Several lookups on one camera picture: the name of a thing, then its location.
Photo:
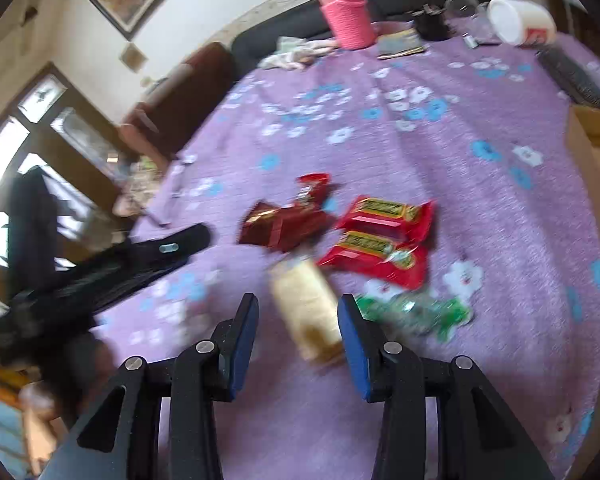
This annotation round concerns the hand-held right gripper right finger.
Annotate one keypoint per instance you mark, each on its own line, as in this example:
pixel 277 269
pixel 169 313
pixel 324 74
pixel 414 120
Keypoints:
pixel 352 345

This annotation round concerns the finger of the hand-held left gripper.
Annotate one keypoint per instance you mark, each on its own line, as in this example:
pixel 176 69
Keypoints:
pixel 150 260

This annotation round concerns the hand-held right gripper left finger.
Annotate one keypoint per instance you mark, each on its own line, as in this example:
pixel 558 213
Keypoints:
pixel 245 340

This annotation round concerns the beige snack bar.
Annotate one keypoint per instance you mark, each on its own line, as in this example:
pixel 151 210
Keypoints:
pixel 305 305

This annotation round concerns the clear green candy packet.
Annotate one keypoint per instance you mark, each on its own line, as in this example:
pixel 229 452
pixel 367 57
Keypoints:
pixel 415 315

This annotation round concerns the red gold-label snack packet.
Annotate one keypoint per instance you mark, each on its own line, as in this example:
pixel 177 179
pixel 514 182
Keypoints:
pixel 375 260
pixel 385 217

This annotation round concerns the dark red foil snack packet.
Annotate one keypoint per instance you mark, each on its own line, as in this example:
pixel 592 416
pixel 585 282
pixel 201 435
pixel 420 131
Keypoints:
pixel 285 227

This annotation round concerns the small red snack packet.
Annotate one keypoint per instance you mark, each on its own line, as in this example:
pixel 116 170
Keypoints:
pixel 314 190

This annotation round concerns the cardboard box tray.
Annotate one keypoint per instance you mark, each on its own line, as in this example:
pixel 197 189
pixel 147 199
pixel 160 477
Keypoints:
pixel 597 150

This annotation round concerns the floral bag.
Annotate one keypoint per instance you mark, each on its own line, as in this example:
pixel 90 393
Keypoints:
pixel 140 185

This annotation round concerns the wooden glass-panel door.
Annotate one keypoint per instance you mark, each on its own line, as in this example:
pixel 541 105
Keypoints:
pixel 45 135

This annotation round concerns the brown armchair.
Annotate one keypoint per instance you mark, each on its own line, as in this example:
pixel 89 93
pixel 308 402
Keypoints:
pixel 190 95

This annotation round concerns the purple floral tablecloth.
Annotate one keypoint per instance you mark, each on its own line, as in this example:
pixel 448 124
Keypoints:
pixel 405 160

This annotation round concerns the white crumpled cloth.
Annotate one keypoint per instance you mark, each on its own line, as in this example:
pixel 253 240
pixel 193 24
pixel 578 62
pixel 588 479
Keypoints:
pixel 295 55

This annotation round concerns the black sofa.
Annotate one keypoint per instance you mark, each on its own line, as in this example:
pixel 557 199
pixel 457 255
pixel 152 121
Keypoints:
pixel 280 25

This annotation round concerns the pink thermos bottle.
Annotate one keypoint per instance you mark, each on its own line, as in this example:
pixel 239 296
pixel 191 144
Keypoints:
pixel 345 15

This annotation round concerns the black cup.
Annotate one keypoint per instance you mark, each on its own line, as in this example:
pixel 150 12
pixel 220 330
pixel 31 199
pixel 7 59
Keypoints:
pixel 430 25

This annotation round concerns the white plastic jar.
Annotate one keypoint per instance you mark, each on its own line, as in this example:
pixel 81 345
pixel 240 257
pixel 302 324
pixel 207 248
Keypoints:
pixel 522 22

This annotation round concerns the small wall plaque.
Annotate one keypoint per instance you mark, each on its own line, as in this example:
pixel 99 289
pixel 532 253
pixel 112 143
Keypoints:
pixel 133 57

